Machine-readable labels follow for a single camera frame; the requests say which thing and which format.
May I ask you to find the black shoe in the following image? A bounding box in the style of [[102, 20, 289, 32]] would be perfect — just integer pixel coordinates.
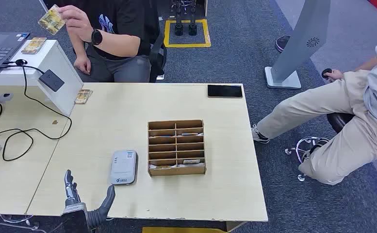
[[275, 35, 291, 53]]

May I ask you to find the white desk stand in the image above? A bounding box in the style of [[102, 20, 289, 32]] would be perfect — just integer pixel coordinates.
[[0, 39, 84, 117]]

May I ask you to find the black power adapter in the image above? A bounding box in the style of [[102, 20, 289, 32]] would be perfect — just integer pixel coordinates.
[[38, 69, 65, 93]]

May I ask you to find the black wristwatch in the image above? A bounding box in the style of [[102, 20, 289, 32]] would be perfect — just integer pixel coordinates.
[[91, 28, 104, 46]]

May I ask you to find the black office chair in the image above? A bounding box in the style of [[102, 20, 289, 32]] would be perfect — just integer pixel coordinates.
[[143, 0, 168, 83]]

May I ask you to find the yellow card stack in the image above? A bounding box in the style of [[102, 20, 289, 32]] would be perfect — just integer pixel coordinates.
[[21, 37, 48, 55], [74, 89, 94, 105]]

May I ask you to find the white cable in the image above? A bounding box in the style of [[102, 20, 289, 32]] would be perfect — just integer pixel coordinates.
[[0, 215, 64, 233]]

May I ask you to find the person's right hand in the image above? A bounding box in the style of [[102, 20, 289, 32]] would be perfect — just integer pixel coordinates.
[[73, 56, 92, 76], [323, 69, 345, 81]]

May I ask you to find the wooden card organizer box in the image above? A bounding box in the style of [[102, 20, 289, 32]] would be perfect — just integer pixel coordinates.
[[147, 119, 207, 177]]

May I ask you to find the yellow patterned ID card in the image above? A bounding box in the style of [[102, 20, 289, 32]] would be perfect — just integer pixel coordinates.
[[37, 4, 67, 35]]

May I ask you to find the chrome base stool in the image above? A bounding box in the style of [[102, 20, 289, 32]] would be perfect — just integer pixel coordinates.
[[284, 112, 356, 183]]

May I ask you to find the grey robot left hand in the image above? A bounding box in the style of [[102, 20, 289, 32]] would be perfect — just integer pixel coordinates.
[[61, 169, 115, 233]]

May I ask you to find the grey card reader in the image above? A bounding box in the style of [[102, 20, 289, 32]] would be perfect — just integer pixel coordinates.
[[110, 150, 139, 186]]

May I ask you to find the person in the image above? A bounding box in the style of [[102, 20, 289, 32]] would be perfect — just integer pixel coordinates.
[[42, 0, 162, 83], [251, 33, 377, 186]]

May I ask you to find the person's left hand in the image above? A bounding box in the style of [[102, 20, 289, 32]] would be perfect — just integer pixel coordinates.
[[58, 4, 94, 42]]

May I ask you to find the grey kiosk stand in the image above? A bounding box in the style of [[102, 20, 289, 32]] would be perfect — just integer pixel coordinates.
[[264, 0, 332, 90]]

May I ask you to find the black robot foot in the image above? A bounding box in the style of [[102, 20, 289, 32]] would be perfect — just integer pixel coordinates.
[[175, 0, 184, 36], [188, 0, 198, 36]]

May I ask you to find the black smartphone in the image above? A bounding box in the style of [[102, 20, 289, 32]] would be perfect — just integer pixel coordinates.
[[207, 84, 244, 99]]

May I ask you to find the long black cable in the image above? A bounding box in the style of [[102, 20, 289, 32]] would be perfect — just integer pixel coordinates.
[[0, 59, 73, 162]]

